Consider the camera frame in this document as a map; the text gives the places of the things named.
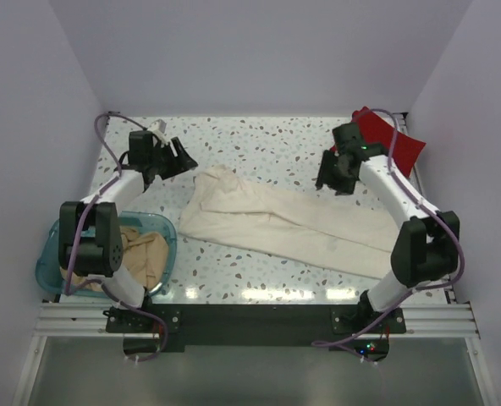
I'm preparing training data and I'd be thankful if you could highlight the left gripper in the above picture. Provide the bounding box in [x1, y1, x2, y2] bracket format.
[148, 137, 197, 180]

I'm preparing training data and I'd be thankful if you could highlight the aluminium frame rail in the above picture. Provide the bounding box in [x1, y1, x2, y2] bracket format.
[33, 303, 111, 337]

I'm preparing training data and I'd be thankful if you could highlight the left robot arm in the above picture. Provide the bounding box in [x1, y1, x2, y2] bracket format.
[58, 129, 198, 332]

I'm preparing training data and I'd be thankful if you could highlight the tan t-shirt in basket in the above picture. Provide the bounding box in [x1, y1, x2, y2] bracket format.
[59, 226, 170, 293]

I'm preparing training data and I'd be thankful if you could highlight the cream white t-shirt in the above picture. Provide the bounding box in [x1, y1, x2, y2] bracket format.
[179, 165, 398, 279]

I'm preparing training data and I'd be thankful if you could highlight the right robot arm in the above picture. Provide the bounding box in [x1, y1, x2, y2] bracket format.
[316, 123, 462, 332]

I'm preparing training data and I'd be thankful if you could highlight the folded red t-shirt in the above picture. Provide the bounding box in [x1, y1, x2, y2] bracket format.
[352, 107, 426, 178]

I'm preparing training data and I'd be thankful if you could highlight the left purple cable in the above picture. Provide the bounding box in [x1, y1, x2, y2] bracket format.
[63, 112, 169, 363]

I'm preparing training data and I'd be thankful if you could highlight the teal plastic basket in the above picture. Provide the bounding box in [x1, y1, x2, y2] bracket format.
[35, 211, 177, 296]

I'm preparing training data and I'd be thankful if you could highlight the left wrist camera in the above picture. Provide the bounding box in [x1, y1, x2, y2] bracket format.
[147, 119, 166, 138]

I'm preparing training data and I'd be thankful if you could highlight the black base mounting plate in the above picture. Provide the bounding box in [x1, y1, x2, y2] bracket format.
[106, 302, 408, 354]

